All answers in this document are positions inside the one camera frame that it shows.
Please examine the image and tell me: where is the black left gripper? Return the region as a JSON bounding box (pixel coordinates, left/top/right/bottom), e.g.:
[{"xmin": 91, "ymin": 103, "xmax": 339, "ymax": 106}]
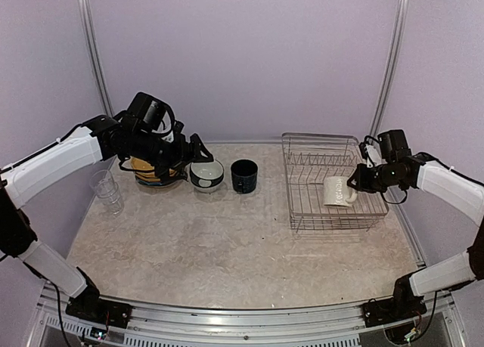
[{"xmin": 131, "ymin": 128, "xmax": 214, "ymax": 183}]

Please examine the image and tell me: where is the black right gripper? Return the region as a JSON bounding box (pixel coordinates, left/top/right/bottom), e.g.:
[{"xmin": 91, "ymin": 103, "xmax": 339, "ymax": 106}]
[{"xmin": 349, "ymin": 162, "xmax": 404, "ymax": 193}]

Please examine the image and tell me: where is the white ceramic mug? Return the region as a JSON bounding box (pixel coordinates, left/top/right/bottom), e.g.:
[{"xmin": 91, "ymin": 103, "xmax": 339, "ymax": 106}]
[{"xmin": 323, "ymin": 176, "xmax": 358, "ymax": 207}]

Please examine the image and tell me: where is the dark teal bowl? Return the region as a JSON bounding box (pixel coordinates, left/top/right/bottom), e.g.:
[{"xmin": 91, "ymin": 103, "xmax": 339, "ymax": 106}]
[{"xmin": 189, "ymin": 160, "xmax": 225, "ymax": 185}]

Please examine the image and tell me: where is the dark blue mug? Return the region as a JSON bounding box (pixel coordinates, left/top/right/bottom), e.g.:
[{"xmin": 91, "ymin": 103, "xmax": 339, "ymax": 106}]
[{"xmin": 231, "ymin": 159, "xmax": 259, "ymax": 194}]

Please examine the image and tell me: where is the clear drinking glass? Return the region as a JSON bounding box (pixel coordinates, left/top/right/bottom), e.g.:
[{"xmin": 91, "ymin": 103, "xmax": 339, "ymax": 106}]
[
  {"xmin": 98, "ymin": 188, "xmax": 124, "ymax": 215},
  {"xmin": 89, "ymin": 169, "xmax": 116, "ymax": 198}
]

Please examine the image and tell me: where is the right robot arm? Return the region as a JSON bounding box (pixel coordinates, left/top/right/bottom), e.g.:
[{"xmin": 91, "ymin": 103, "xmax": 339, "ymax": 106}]
[{"xmin": 347, "ymin": 153, "xmax": 483, "ymax": 320}]

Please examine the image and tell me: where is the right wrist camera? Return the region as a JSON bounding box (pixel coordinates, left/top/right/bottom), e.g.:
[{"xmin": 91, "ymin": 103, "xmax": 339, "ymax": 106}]
[{"xmin": 359, "ymin": 129, "xmax": 411, "ymax": 168}]

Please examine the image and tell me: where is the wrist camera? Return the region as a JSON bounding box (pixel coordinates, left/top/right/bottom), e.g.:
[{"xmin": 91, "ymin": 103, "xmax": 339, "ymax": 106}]
[
  {"xmin": 119, "ymin": 92, "xmax": 178, "ymax": 143},
  {"xmin": 359, "ymin": 129, "xmax": 411, "ymax": 168}
]

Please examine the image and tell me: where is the wire metal dish rack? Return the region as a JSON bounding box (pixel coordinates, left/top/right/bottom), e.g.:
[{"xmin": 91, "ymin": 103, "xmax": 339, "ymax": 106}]
[{"xmin": 281, "ymin": 132, "xmax": 389, "ymax": 233}]

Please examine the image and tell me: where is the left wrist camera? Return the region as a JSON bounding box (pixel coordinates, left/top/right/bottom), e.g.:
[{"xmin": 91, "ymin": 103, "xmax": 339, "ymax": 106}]
[{"xmin": 119, "ymin": 92, "xmax": 178, "ymax": 143}]

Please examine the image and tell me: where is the left aluminium frame post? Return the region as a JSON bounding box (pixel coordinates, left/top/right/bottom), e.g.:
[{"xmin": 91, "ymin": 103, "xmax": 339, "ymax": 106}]
[{"xmin": 77, "ymin": 0, "xmax": 114, "ymax": 116}]

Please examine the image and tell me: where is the aluminium frame post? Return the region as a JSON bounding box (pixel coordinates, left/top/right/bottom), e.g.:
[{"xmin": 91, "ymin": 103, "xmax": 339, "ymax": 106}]
[
  {"xmin": 370, "ymin": 0, "xmax": 409, "ymax": 138},
  {"xmin": 77, "ymin": 0, "xmax": 114, "ymax": 116}
]

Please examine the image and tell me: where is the front aluminium rail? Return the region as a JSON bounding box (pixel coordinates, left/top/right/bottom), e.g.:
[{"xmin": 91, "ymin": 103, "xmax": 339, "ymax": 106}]
[{"xmin": 24, "ymin": 284, "xmax": 469, "ymax": 346}]

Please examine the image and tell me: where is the right aluminium frame post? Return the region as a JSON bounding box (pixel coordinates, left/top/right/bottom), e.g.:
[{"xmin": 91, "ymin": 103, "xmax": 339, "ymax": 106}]
[{"xmin": 370, "ymin": 0, "xmax": 409, "ymax": 138}]

